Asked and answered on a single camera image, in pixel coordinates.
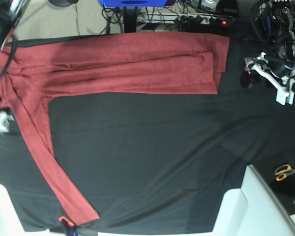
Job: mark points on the black camera stand post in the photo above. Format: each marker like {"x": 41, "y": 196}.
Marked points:
{"x": 130, "y": 15}

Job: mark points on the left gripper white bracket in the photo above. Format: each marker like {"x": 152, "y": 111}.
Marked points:
{"x": 277, "y": 71}

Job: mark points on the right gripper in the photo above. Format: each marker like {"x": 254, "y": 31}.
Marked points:
{"x": 5, "y": 119}

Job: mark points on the orange blue clamp bottom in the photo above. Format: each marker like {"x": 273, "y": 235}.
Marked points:
{"x": 68, "y": 227}

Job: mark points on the black table cloth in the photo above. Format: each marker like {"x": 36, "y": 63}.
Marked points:
{"x": 155, "y": 163}

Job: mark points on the white table frame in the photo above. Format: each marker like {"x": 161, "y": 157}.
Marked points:
{"x": 252, "y": 210}
{"x": 10, "y": 224}

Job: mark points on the blue clamp at right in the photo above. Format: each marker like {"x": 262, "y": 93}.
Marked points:
{"x": 267, "y": 28}

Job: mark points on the white right table frame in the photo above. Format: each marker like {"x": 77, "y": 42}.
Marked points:
{"x": 252, "y": 210}

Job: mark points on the white left table frame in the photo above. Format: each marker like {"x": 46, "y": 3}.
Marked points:
{"x": 10, "y": 224}

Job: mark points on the blue plastic bin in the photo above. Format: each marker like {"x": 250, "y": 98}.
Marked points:
{"x": 133, "y": 3}

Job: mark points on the white power strip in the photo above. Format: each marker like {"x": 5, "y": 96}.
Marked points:
{"x": 198, "y": 18}

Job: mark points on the yellow-handled scissors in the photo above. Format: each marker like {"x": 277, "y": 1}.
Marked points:
{"x": 283, "y": 172}

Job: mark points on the red long-sleeve T-shirt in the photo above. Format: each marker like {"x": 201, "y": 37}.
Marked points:
{"x": 153, "y": 63}

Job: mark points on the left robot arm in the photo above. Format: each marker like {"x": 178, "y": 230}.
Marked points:
{"x": 273, "y": 22}

